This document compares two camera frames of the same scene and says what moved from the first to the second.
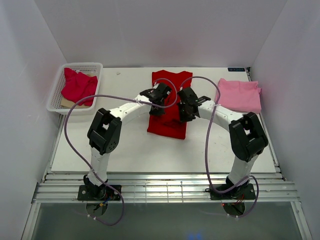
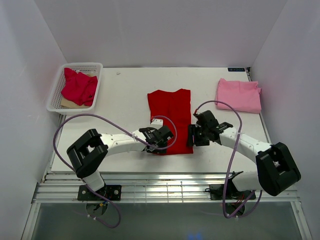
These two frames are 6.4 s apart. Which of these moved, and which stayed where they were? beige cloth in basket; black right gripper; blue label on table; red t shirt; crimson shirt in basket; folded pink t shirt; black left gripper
Moved: black left gripper; black right gripper; red t shirt
Stayed: crimson shirt in basket; folded pink t shirt; beige cloth in basket; blue label on table
